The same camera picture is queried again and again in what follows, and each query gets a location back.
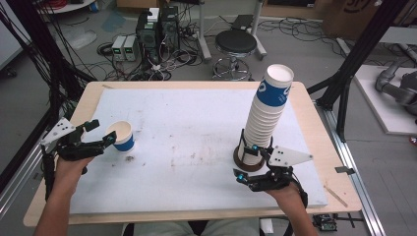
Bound blue banded paper cup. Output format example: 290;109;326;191
105;120;136;152

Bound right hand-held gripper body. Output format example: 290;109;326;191
249;145;315;193

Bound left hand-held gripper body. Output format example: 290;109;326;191
40;116;106;162

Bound white round table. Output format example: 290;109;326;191
34;0;96;15

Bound white table leg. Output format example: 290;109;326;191
250;0;268;62
196;0;212;63

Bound teal floor sheet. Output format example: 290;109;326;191
100;11;128;33

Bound person's right hand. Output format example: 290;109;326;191
265;183;307;209

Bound white foam mat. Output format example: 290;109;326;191
69;88;328;216

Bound white small box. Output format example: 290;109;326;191
147;7;161;24

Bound black cable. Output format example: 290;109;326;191
40;146;57;202
288;176;310;209

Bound person's left hand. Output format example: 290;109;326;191
51;155;95;195

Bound aluminium rail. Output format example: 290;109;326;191
314;101;388;236
0;127;57;219

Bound black flat box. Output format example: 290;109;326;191
230;14;255;31

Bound dark brown cup holder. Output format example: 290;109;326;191
233;128;274;173

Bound clear plastic bag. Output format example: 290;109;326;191
60;26;98;51

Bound white platform board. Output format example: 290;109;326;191
353;64;417;137

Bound stack of white paper cups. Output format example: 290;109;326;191
243;63;295;166

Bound black frame post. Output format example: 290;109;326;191
0;0;96;132
307;0;409;143

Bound grey power supply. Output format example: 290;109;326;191
123;34;141;63
111;34;128;62

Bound green circuit board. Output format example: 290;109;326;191
312;213;339;232

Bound grey metal bracket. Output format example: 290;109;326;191
334;165;356;176

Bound cardboard box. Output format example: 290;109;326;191
322;0;417;41

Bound black computer tower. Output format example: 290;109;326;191
159;5;181;52
135;11;162;64

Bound person's legs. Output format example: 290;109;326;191
135;217;261;236

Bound black round stool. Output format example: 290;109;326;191
210;29;259;82

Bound tangle of floor cables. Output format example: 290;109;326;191
95;38;205;82

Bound thin wooden stick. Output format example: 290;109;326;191
323;184;349;208

